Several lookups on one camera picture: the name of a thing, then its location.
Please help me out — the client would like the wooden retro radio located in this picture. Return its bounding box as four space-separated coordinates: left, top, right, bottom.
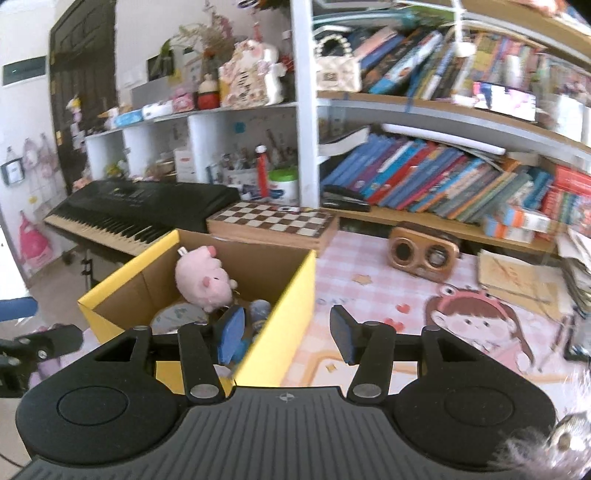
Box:
388 222 461 280

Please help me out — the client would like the dark wall panel box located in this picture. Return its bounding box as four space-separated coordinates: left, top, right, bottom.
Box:
2 55 48 86

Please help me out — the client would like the white bookshelf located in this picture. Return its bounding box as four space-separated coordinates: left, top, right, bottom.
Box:
85 0 591 259

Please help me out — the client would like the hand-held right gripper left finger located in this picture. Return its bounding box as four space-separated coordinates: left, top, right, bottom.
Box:
95 306 247 402

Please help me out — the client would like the row of colourful books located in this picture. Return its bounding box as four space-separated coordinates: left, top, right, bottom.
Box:
321 134 591 241

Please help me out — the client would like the orange white medicine box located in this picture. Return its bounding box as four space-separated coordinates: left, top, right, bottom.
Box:
501 205 555 234
480 215 536 244

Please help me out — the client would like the stack of brown envelopes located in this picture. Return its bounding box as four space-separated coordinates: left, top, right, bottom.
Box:
475 249 566 319

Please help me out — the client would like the grey furry pendant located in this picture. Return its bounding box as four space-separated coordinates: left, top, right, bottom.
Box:
494 369 591 480

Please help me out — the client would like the blue white spray bottle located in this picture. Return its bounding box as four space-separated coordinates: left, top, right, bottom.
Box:
249 299 273 333

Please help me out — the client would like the white pearl handbag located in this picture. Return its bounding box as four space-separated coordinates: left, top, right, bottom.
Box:
315 34 362 93

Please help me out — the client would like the pink plush pig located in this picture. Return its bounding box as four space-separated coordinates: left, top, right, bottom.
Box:
174 246 238 313

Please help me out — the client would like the black stapler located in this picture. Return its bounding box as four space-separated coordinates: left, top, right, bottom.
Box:
321 185 372 213

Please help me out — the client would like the white pen cup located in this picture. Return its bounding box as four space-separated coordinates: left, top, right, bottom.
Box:
226 168 257 188

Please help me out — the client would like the yellow cardboard box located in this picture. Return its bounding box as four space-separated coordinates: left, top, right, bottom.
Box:
77 228 317 395

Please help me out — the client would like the tablet screen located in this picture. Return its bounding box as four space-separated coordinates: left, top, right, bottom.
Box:
472 80 539 121

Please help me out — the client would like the lucky cat figurine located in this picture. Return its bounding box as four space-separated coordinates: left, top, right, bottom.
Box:
218 39 283 108

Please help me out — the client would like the wooden chessboard box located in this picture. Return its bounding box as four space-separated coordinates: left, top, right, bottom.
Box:
206 200 340 252

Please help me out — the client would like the black electronic keyboard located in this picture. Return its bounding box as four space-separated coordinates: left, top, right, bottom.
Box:
44 180 241 257

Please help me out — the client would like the white jar green lid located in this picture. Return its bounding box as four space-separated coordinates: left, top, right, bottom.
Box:
268 166 299 204

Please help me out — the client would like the small black hanging bag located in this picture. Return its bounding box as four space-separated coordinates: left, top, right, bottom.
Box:
0 157 25 186

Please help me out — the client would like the dark door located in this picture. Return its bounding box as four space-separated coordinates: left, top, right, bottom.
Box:
48 0 118 195

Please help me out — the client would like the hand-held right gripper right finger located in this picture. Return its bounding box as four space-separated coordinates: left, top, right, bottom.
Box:
329 305 481 402

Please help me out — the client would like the pile of notebooks and papers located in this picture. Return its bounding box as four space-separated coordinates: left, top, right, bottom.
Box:
556 228 591 319

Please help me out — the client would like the row of assorted books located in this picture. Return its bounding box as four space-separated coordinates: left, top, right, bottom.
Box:
355 25 591 112

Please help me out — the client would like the yellow tape roll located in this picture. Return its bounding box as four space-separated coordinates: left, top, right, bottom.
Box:
151 305 209 334

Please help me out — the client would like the red round doll figurine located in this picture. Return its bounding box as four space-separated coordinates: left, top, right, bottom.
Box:
198 74 220 110

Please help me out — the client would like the red bottle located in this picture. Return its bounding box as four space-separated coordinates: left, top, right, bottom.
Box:
255 144 270 199

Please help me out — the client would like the pink printed desktop mat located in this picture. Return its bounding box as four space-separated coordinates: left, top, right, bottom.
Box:
277 228 591 402

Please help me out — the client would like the white box red label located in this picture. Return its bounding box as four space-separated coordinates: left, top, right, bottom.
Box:
174 150 197 183

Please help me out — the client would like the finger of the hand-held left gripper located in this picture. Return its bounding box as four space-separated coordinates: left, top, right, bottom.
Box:
0 297 37 323
0 324 85 366

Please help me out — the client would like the pink backpack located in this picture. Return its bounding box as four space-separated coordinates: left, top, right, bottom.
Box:
18 210 51 268

